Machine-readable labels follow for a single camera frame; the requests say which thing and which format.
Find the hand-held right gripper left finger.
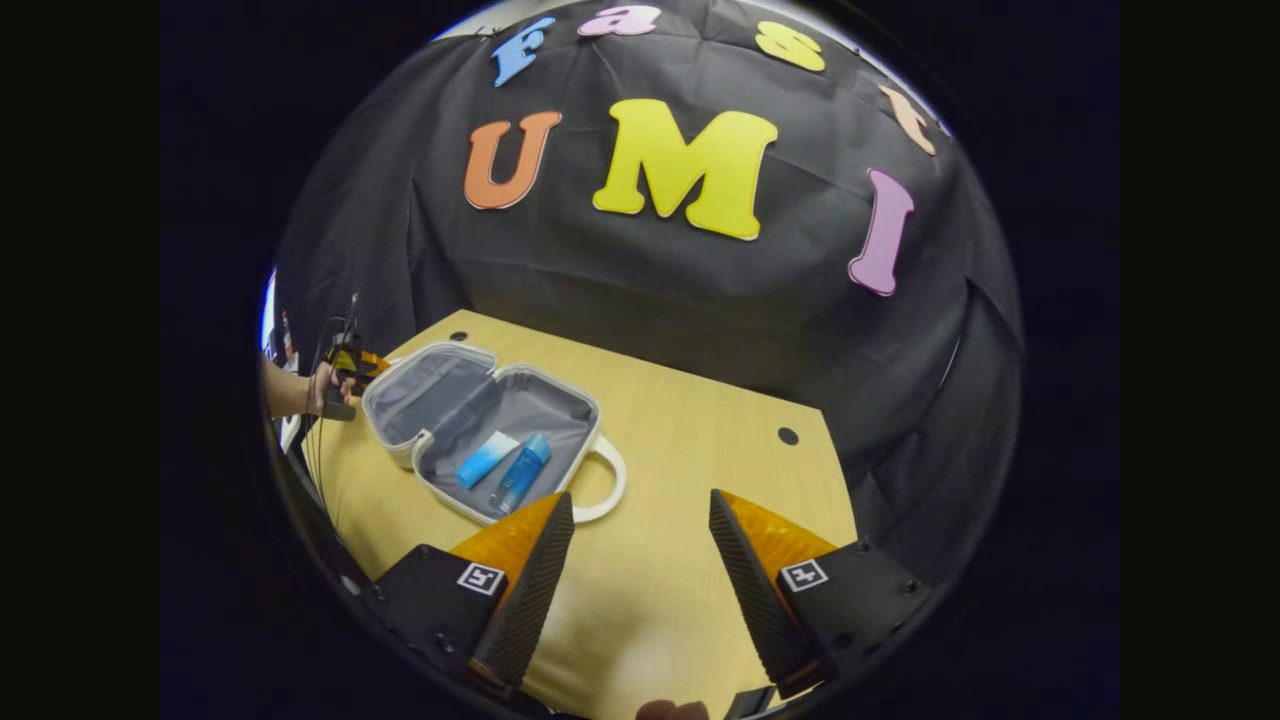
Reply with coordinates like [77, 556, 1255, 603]
[370, 490, 576, 691]

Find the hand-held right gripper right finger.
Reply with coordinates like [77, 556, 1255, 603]
[708, 488, 935, 701]

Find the white suitcase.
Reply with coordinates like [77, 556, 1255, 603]
[361, 340, 629, 528]

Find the blue cap clear bottle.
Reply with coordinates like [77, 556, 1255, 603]
[487, 432, 553, 516]

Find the small light blue tube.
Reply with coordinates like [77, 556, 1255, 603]
[454, 430, 522, 492]

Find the black backdrop cloth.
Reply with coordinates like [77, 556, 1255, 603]
[270, 0, 1026, 591]

